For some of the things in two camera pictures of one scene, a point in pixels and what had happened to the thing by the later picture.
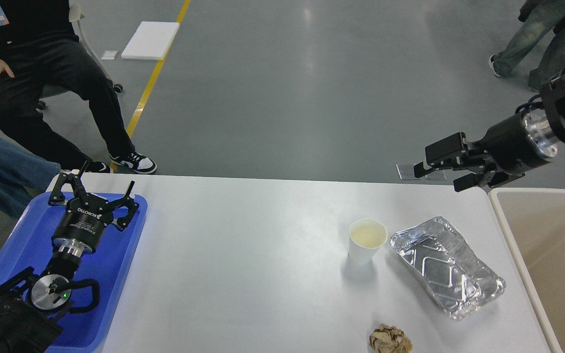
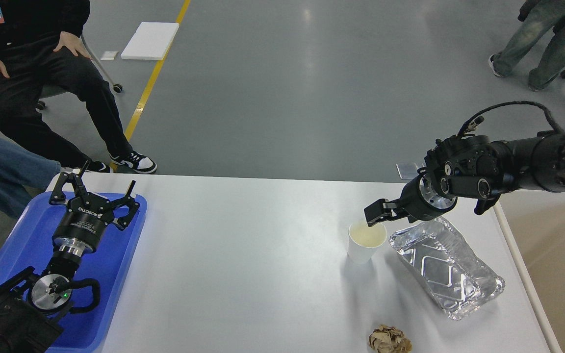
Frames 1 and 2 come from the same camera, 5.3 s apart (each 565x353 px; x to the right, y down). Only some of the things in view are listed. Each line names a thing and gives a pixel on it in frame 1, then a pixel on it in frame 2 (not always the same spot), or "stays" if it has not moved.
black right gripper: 506,150 -> 418,199
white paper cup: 366,236 stays
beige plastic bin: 550,236 stays
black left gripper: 79,231 stays
